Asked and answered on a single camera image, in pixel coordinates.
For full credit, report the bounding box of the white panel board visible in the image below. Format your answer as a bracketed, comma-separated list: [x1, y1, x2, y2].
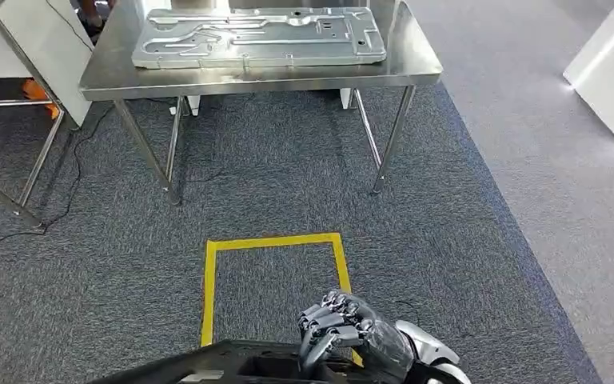
[0, 0, 95, 127]

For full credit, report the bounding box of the yellow floor tape square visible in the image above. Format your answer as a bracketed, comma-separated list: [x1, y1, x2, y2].
[200, 232, 365, 368]

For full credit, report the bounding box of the orange object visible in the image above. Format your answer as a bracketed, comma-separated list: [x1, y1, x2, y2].
[21, 78, 61, 120]

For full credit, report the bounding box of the black floor cable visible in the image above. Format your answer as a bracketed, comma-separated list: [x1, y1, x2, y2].
[0, 105, 115, 250]

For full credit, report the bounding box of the stamped sheet metal panel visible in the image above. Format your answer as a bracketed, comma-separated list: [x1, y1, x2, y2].
[130, 6, 388, 70]

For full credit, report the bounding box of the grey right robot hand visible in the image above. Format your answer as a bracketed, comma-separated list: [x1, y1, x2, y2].
[297, 290, 417, 384]

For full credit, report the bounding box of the stainless steel table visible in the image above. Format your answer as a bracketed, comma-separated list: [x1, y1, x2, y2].
[78, 0, 445, 206]

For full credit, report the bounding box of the black plastic plate frame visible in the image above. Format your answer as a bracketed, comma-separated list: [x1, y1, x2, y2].
[88, 340, 372, 384]

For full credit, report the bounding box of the steel frame table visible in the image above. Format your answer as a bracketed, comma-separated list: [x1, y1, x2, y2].
[0, 0, 67, 229]

